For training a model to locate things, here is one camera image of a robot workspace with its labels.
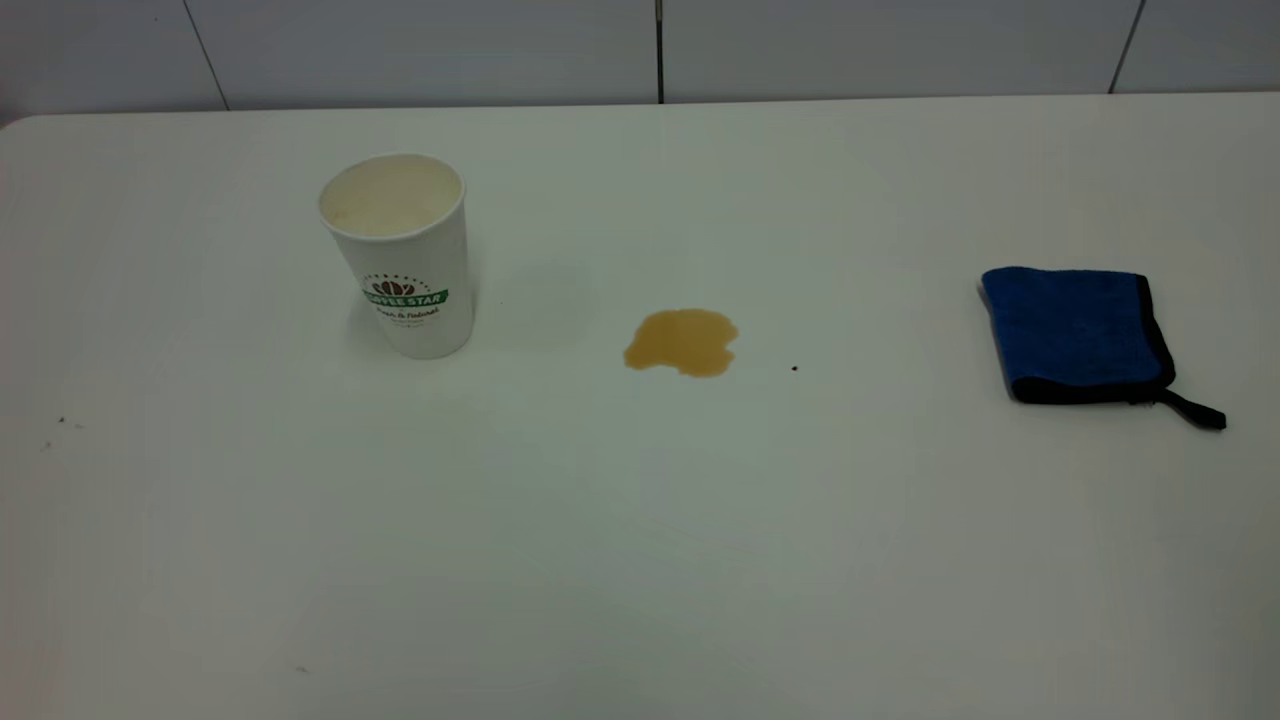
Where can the white paper coffee cup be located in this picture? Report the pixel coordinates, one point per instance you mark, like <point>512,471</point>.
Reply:
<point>405,260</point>

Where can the blue cloth with black trim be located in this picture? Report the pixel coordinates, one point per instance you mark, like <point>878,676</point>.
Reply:
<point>1075,330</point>

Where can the brown liquid spill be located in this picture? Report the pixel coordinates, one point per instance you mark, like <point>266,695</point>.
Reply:
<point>682,340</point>

